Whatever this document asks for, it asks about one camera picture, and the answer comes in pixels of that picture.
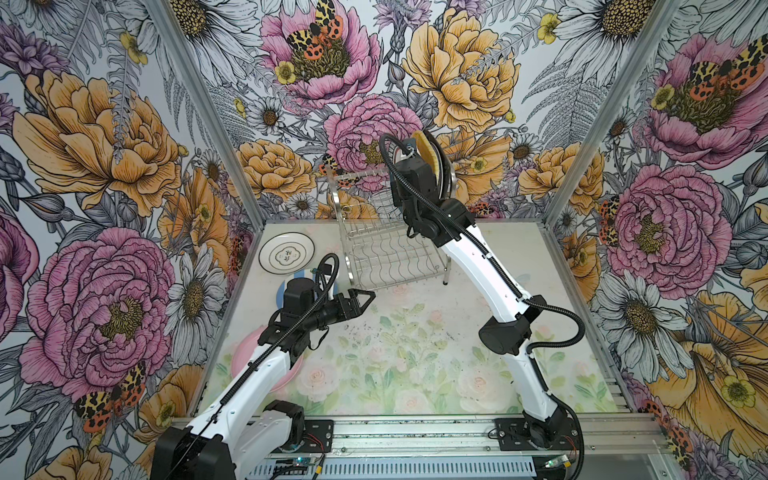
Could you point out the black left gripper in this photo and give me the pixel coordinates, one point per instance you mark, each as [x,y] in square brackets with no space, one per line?
[356,311]

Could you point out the yellow woven square tray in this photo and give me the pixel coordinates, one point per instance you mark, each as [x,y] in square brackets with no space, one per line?
[428,149]

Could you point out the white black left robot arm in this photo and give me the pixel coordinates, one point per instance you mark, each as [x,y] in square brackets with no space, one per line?
[232,436]

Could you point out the blue white striped plate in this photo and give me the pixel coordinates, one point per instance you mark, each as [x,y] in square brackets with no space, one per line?
[300,291]

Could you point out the white plate with black rings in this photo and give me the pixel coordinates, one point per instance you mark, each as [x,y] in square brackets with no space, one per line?
[286,253]

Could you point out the pink round plate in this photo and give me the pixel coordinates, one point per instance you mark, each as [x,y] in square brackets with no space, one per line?
[245,350]

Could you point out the steel wire dish rack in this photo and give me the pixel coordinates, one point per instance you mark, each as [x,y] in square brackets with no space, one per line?
[378,251]

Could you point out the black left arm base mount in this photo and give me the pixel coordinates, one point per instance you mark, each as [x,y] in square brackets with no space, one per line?
[304,435]

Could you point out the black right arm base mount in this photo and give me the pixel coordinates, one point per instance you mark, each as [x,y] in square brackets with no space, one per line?
[526,433]

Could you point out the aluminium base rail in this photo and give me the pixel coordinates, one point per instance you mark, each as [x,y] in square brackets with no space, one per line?
[607,446]

